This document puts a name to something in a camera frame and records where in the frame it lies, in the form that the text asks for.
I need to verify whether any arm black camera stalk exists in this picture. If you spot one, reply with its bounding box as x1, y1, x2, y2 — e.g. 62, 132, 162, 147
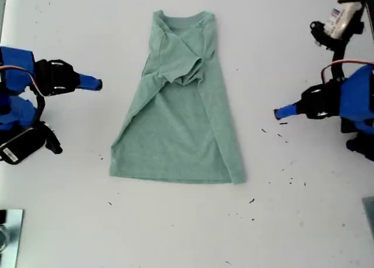
309, 20, 365, 84
34, 94, 64, 155

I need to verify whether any arm red white wire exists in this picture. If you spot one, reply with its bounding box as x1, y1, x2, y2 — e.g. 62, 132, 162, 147
320, 60, 374, 86
0, 64, 46, 98

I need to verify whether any steel base plate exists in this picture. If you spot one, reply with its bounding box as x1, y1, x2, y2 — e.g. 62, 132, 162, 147
0, 208, 25, 268

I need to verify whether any arm white camera box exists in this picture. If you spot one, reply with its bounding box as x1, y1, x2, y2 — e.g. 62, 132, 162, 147
327, 0, 363, 39

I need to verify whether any green t-shirt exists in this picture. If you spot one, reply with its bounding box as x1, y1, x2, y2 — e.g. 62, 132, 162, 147
108, 9, 249, 185

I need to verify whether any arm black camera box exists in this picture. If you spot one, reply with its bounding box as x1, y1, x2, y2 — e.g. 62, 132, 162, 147
0, 126, 49, 166

